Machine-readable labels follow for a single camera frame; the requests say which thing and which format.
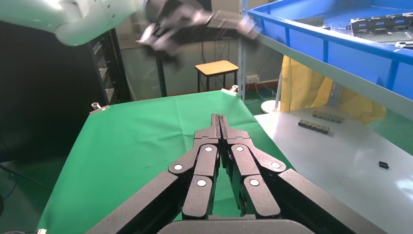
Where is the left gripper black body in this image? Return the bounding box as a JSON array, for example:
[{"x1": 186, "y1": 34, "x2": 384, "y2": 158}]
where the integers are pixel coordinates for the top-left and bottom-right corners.
[{"x1": 147, "y1": 0, "x2": 212, "y2": 56}]

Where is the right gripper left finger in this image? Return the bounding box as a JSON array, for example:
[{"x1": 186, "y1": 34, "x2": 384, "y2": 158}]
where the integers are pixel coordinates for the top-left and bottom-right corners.
[{"x1": 168, "y1": 113, "x2": 221, "y2": 220}]

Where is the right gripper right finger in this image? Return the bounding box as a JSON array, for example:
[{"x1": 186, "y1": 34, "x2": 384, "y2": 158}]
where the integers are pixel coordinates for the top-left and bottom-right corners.
[{"x1": 220, "y1": 114, "x2": 287, "y2": 219}]

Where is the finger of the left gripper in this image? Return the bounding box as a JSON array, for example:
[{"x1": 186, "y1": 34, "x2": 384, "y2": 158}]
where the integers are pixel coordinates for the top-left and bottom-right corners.
[{"x1": 206, "y1": 10, "x2": 262, "y2": 40}]

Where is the stamped sheet metal part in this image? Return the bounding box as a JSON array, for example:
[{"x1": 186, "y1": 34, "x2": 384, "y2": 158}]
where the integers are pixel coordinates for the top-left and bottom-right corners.
[
  {"x1": 393, "y1": 40, "x2": 413, "y2": 51},
  {"x1": 350, "y1": 12, "x2": 413, "y2": 37}
]

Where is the perforated grey shelf upright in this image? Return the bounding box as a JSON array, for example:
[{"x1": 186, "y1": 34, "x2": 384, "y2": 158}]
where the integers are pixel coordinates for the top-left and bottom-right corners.
[{"x1": 238, "y1": 0, "x2": 250, "y2": 102}]

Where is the wooden top black stool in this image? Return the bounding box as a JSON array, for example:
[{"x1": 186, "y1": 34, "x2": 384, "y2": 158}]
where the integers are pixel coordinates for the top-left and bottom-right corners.
[{"x1": 194, "y1": 59, "x2": 240, "y2": 94}]

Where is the white round stand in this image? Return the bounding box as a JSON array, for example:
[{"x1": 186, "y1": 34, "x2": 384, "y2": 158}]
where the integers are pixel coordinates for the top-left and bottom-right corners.
[{"x1": 260, "y1": 70, "x2": 284, "y2": 115}]

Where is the silver binder clip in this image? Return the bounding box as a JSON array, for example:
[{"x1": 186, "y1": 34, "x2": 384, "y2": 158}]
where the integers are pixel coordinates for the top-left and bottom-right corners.
[
  {"x1": 222, "y1": 84, "x2": 240, "y2": 96},
  {"x1": 89, "y1": 102, "x2": 111, "y2": 115}
]

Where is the green table cloth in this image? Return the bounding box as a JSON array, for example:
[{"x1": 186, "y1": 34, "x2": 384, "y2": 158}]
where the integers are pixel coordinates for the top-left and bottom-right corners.
[{"x1": 35, "y1": 89, "x2": 295, "y2": 234}]

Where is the black equipment rack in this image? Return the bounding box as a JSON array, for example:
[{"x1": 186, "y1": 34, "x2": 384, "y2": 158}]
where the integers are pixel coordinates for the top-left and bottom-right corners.
[{"x1": 69, "y1": 28, "x2": 131, "y2": 106}]

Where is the yellow plastic bag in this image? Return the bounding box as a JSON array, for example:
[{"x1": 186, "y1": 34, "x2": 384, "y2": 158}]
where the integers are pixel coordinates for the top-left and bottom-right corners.
[{"x1": 280, "y1": 54, "x2": 388, "y2": 126}]

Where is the blue plastic bin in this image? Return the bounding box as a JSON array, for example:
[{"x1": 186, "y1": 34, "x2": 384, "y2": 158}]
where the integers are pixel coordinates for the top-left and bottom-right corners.
[{"x1": 247, "y1": 0, "x2": 413, "y2": 101}]

